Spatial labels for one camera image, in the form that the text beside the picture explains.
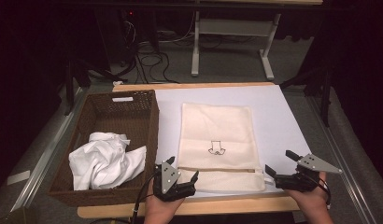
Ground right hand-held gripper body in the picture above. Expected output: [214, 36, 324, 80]
[274, 153, 343, 191]

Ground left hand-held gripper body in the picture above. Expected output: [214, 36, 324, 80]
[152, 161, 197, 203]

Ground cream mesh laundry bag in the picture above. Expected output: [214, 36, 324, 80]
[176, 102, 275, 193]

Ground brown wicker basket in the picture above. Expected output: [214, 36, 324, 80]
[47, 89, 161, 208]

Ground white shirt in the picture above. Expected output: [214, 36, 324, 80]
[67, 132, 148, 191]

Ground person's left hand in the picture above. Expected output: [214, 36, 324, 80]
[144, 178, 185, 224]

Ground person's right hand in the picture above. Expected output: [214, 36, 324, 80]
[284, 171, 333, 216]

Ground black metal stand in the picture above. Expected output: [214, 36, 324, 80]
[64, 57, 125, 117]
[279, 60, 334, 128]

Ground white tape strip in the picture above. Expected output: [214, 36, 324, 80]
[6, 170, 31, 187]

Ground metal floor rail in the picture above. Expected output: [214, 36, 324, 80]
[10, 88, 89, 213]
[305, 92, 378, 224]

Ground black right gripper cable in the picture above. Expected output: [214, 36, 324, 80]
[317, 177, 333, 210]

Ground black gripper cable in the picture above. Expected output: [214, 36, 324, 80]
[317, 177, 333, 210]
[130, 172, 158, 224]

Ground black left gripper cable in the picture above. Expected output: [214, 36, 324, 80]
[130, 172, 158, 224]

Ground black floor cables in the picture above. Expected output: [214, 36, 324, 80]
[130, 38, 181, 85]

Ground white metal desk frame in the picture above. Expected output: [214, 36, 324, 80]
[191, 10, 282, 81]

